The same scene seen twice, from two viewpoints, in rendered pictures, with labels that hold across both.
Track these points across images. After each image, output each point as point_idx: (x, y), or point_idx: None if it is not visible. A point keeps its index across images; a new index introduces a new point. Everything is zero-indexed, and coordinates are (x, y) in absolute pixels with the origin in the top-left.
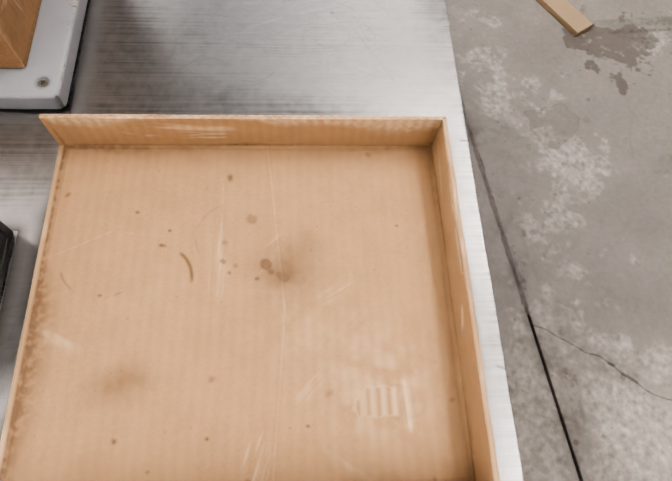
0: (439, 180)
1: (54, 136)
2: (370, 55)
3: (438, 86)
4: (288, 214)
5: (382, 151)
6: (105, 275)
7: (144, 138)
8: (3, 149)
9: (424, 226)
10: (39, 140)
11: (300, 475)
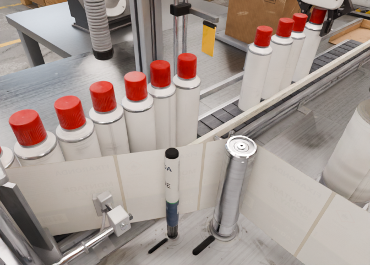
0: (369, 27)
1: (330, 38)
2: (335, 23)
3: (347, 22)
4: (362, 36)
5: (357, 28)
6: None
7: (337, 36)
8: (324, 45)
9: None
10: (325, 43)
11: None
